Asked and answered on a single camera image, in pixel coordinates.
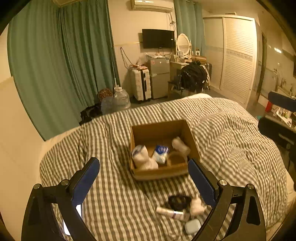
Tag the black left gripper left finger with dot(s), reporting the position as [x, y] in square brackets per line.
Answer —
[39, 222]

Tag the white earbuds case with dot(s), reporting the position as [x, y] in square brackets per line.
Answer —
[192, 226]

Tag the white cosmetic tube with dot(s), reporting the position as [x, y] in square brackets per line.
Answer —
[179, 215]

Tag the white bottle with cap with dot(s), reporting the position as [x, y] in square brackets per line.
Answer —
[180, 146]

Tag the blue Vinda tissue pack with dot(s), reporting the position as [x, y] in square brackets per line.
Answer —
[160, 154]

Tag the white folded sock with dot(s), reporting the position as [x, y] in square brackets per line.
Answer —
[197, 206]

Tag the tape roll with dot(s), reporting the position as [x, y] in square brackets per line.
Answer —
[175, 158]

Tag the black backpack on chair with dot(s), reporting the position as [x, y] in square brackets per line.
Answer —
[193, 77]

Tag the white louvred wardrobe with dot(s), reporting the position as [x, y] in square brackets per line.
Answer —
[231, 49]

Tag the brown cardboard box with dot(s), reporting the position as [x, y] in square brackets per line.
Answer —
[151, 135]

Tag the white rolled socks in box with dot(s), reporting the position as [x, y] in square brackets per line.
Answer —
[142, 160]

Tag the clear water jug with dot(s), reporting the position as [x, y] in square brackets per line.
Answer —
[121, 99]
[107, 105]

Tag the white oval vanity mirror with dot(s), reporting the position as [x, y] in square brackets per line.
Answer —
[184, 46]

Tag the silver mini fridge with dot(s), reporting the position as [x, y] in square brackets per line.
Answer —
[159, 70]

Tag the brown patterned bag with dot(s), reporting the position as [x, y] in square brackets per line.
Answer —
[102, 94]

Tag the white suitcase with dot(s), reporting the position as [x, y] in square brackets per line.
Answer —
[141, 84]

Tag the green curtain right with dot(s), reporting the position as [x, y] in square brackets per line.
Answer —
[190, 22]

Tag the green curtain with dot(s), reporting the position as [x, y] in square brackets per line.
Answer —
[190, 22]
[60, 58]

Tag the green curtain left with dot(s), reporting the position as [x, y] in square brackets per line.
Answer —
[60, 58]

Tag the white air conditioner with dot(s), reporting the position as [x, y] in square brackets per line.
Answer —
[154, 5]

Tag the black wall television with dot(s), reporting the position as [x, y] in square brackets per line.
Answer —
[154, 38]

